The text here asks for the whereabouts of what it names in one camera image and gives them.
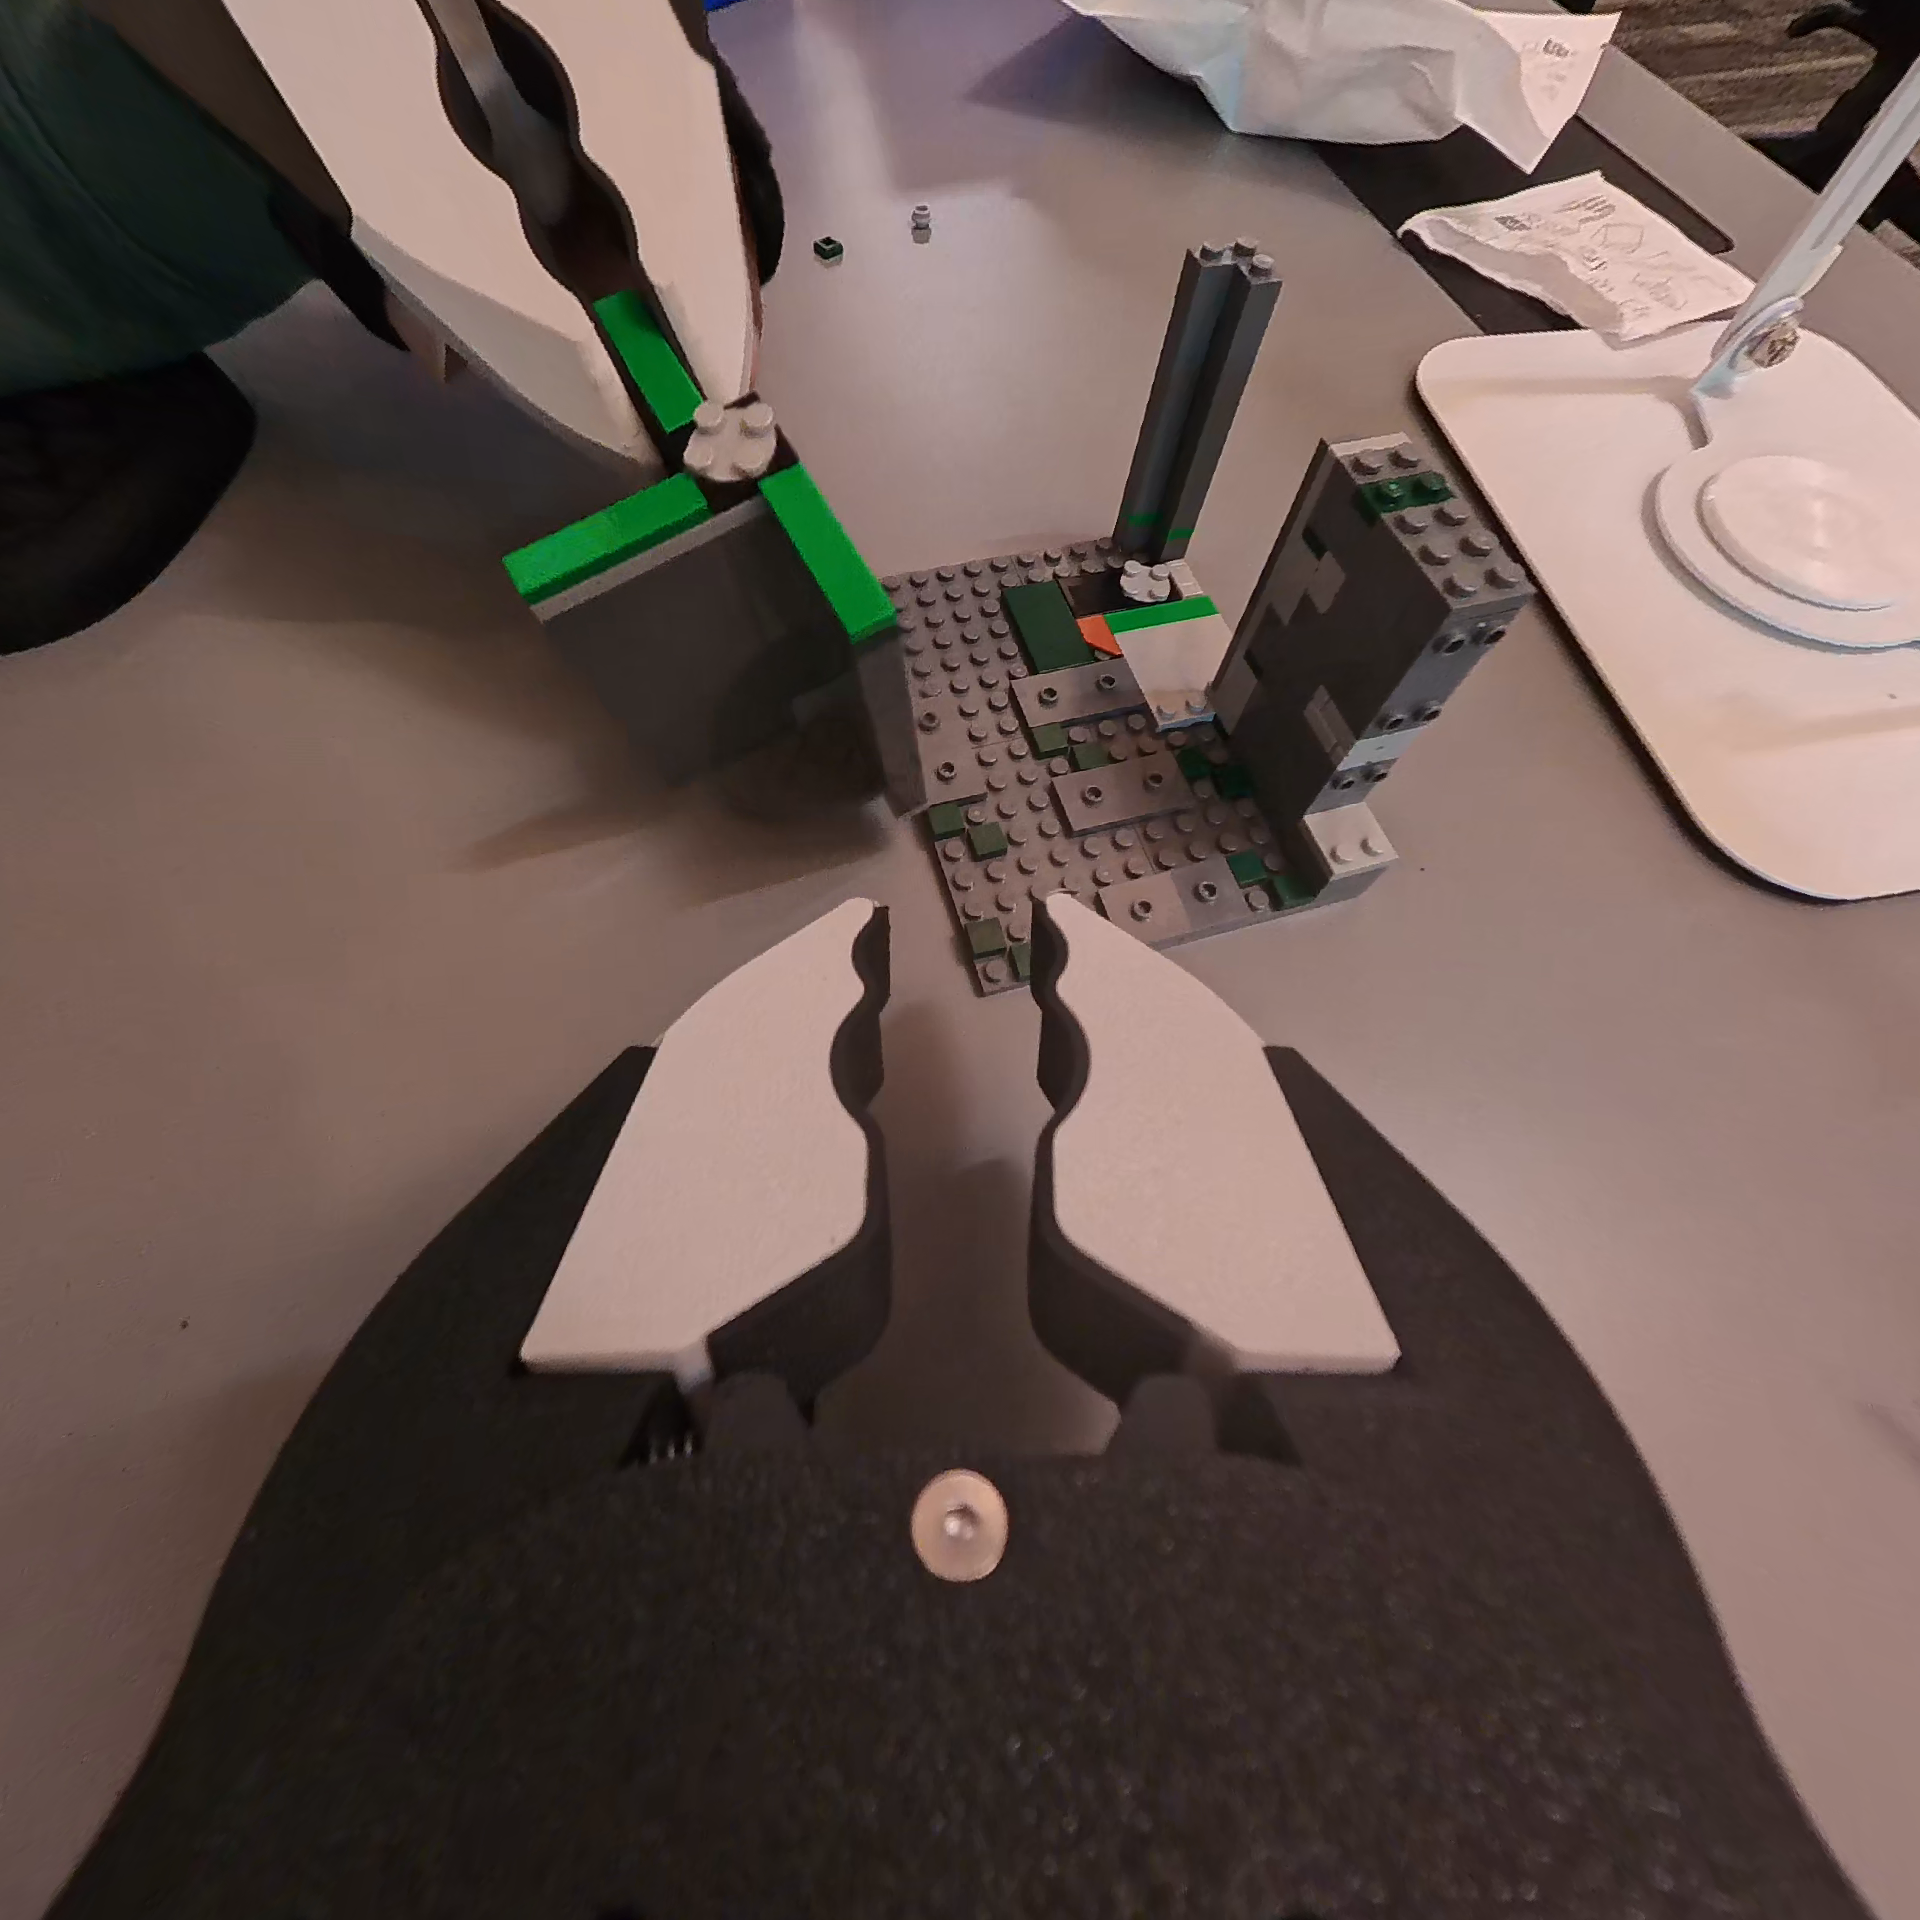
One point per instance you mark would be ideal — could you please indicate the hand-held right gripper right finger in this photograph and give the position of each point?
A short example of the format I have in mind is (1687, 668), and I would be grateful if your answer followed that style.
(1200, 1200)

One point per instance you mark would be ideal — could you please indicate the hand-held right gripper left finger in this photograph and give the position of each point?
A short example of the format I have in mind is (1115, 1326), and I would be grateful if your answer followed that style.
(720, 1184)

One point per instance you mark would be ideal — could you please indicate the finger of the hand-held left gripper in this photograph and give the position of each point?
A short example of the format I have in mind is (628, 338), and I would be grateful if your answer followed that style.
(434, 254)
(691, 194)

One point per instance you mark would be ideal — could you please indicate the grey green brick wall assembly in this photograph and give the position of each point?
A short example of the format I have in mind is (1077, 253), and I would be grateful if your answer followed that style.
(704, 644)

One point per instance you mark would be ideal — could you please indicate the grey brick baseplate build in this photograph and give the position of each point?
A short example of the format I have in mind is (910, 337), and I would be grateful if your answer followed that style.
(1021, 720)

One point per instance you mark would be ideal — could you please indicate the person's black clothed lap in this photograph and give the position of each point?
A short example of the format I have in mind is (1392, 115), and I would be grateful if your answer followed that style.
(105, 510)

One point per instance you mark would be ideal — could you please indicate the white book stand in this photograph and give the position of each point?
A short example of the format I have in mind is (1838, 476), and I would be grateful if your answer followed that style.
(1575, 450)

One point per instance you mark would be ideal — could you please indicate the printed white paper leaflet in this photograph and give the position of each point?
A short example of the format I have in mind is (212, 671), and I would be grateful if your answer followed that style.
(1575, 249)

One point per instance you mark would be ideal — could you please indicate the black office chair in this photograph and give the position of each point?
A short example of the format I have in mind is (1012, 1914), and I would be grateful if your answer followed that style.
(1852, 68)

